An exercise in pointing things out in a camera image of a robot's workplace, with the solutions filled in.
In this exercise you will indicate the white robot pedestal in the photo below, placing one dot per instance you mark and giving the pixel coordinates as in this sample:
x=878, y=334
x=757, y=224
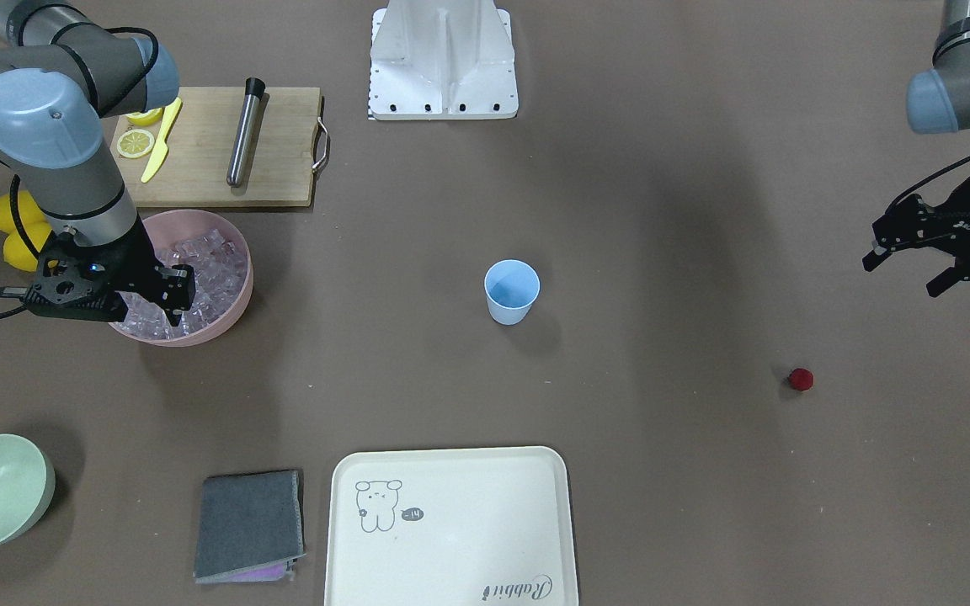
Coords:
x=442, y=60

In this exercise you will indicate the lemon slice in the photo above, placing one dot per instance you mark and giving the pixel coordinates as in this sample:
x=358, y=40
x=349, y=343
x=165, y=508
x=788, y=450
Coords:
x=145, y=118
x=135, y=143

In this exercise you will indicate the blue plastic cup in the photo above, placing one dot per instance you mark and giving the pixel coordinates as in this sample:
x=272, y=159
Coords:
x=512, y=287

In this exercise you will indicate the lemon slice upper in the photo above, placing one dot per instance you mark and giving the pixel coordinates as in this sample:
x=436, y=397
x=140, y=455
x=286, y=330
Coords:
x=135, y=143

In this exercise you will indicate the cream rabbit tray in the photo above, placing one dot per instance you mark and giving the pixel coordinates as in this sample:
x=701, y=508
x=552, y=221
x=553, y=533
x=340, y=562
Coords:
x=483, y=526

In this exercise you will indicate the wooden cutting board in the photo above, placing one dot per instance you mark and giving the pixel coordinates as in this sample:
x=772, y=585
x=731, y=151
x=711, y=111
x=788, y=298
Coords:
x=278, y=175

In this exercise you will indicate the lemon slice lower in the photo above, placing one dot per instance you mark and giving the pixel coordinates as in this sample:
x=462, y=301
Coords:
x=145, y=118

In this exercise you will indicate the metal rod with black tip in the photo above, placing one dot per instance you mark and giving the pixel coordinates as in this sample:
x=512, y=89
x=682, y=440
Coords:
x=247, y=127

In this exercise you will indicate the yellow plastic knife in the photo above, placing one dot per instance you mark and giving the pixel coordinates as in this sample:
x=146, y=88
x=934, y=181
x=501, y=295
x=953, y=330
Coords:
x=160, y=150

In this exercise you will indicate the red strawberry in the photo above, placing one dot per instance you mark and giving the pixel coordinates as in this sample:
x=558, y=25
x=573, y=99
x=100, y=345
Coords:
x=800, y=379

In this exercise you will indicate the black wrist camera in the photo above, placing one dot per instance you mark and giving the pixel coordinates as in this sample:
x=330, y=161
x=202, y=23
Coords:
x=52, y=291
x=913, y=224

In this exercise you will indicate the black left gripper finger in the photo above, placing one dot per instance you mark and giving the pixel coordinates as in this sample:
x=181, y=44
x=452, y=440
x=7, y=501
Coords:
x=879, y=253
x=954, y=274

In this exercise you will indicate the yellow lemon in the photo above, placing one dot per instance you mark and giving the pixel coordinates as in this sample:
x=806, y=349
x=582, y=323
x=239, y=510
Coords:
x=27, y=210
x=18, y=255

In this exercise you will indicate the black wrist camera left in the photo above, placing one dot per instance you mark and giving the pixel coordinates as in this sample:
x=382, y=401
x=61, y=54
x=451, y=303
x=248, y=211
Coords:
x=913, y=224

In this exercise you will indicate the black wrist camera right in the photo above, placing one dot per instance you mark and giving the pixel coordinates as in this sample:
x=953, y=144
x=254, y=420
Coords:
x=52, y=291

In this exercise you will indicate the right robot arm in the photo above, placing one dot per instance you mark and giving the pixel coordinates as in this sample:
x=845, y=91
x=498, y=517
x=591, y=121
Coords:
x=61, y=74

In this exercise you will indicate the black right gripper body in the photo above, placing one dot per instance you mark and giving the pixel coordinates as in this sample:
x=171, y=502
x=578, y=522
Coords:
x=133, y=262

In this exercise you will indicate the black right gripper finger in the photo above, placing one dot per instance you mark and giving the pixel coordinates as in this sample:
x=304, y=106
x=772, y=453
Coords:
x=174, y=291

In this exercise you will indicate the grey folded cloth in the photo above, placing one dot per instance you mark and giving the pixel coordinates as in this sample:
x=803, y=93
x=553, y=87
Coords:
x=250, y=528

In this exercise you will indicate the pink bowl of ice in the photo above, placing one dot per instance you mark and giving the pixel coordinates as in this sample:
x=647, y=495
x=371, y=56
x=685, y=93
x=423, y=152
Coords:
x=223, y=277

